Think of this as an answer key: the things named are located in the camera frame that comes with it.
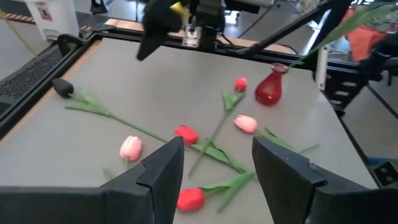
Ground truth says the white bin with sticker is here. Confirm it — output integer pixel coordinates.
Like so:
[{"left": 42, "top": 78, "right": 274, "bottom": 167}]
[{"left": 26, "top": 0, "right": 80, "bottom": 41}]

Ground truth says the black aluminium table frame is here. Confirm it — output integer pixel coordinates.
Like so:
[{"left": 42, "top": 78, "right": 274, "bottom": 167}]
[{"left": 0, "top": 0, "right": 398, "bottom": 187}]

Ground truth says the silver aluminium post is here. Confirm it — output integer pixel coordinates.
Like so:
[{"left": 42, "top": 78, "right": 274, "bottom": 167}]
[{"left": 315, "top": 46, "right": 329, "bottom": 91}]

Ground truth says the yellow cable tag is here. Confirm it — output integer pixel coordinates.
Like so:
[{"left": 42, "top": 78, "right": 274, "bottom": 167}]
[{"left": 170, "top": 1, "right": 189, "bottom": 16}]

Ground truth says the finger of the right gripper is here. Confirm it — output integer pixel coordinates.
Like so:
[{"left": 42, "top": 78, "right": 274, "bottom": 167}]
[{"left": 138, "top": 27, "right": 169, "bottom": 62}]

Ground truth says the pink artificial tulip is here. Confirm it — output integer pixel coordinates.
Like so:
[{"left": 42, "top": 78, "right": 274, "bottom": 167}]
[
  {"left": 102, "top": 135, "right": 143, "bottom": 181},
  {"left": 233, "top": 114, "right": 321, "bottom": 155}
]

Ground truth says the orange red fabric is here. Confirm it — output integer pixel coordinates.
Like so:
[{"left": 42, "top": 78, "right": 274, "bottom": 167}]
[{"left": 340, "top": 7, "right": 396, "bottom": 63}]

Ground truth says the red artificial tulip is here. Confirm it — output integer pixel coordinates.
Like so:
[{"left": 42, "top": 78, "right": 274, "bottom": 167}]
[
  {"left": 188, "top": 77, "right": 249, "bottom": 179},
  {"left": 176, "top": 170, "right": 256, "bottom": 213},
  {"left": 174, "top": 124, "right": 249, "bottom": 174}
]

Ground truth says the black perforated computer tower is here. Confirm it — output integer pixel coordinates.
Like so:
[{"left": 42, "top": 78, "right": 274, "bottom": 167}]
[{"left": 0, "top": 43, "right": 68, "bottom": 108}]

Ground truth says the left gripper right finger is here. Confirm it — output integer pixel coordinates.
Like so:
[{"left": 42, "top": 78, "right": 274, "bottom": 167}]
[{"left": 252, "top": 136, "right": 371, "bottom": 224}]

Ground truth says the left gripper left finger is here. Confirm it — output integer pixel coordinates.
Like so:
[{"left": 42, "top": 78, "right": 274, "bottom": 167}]
[{"left": 101, "top": 136, "right": 185, "bottom": 224}]

